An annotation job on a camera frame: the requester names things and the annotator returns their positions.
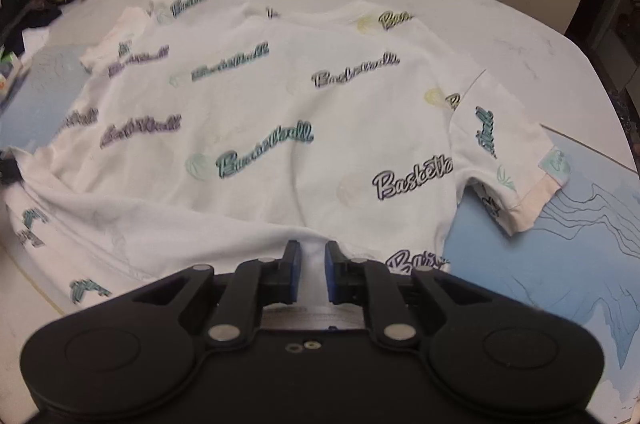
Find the white printed t-shirt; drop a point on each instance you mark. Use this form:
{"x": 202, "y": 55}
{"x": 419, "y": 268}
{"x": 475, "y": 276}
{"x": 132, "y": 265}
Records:
{"x": 250, "y": 104}

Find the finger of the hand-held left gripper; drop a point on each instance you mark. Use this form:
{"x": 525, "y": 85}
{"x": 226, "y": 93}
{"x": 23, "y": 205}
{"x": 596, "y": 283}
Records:
{"x": 7, "y": 171}

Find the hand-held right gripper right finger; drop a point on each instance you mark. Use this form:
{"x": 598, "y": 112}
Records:
{"x": 331, "y": 274}

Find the pile of dark clothes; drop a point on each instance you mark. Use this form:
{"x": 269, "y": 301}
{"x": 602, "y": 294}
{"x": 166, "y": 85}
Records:
{"x": 25, "y": 4}

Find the white table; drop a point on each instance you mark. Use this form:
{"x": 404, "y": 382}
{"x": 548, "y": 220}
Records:
{"x": 525, "y": 54}

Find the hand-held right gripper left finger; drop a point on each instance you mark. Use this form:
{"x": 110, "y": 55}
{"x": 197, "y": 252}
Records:
{"x": 295, "y": 274}

